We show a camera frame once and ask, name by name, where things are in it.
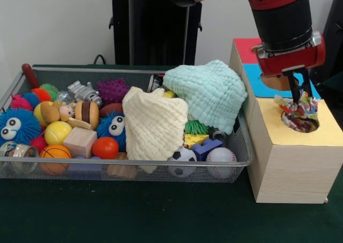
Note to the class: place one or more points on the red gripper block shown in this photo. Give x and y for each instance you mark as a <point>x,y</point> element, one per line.
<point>292,59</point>

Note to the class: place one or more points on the multicolour patterned cloth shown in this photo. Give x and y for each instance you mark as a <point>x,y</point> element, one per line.
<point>300,114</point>

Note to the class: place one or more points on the mint waffle cloth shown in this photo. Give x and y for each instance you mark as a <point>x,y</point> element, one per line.
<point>211,92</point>

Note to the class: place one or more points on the cream waffle cloth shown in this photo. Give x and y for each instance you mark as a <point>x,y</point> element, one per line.
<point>152,125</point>

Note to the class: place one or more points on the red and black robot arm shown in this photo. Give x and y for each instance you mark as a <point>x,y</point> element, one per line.
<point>281,15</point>

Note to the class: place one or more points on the wooden box with three holes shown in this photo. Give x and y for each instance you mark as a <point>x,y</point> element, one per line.
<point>294,173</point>

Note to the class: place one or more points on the shallow clear mesh bin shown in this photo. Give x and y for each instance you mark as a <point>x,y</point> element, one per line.
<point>187,173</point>

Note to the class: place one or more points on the neighbouring green covered table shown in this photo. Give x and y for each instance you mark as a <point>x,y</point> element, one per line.
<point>333,88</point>

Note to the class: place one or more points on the black upright stand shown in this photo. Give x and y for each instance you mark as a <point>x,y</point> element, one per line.
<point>335,20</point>

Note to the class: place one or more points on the white baseball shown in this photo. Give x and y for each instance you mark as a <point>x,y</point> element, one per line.
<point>221,157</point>

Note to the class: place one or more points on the dark green table cloth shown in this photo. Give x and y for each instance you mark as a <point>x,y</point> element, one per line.
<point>160,213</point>

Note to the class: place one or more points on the small blue spiky eyed ball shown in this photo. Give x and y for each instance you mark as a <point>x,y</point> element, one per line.
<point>107,130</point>

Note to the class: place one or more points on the orange red smooth ball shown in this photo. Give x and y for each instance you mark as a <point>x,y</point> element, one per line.
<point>105,147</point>

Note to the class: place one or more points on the toy hamburger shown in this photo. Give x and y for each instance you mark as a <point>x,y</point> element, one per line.
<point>87,114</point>

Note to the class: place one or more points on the pale wooden cube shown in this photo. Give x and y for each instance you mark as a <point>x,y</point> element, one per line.
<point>79,142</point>

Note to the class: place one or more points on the yellow tennis ball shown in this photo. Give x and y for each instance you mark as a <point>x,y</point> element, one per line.
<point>57,133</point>

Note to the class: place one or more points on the small orange basketball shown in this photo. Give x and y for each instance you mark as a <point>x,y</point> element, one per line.
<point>55,153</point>

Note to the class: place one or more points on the blue spiky ball with eyes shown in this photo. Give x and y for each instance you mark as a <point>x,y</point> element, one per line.
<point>24,125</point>

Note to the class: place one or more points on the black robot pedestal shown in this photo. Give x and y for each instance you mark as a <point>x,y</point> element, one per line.
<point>150,33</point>

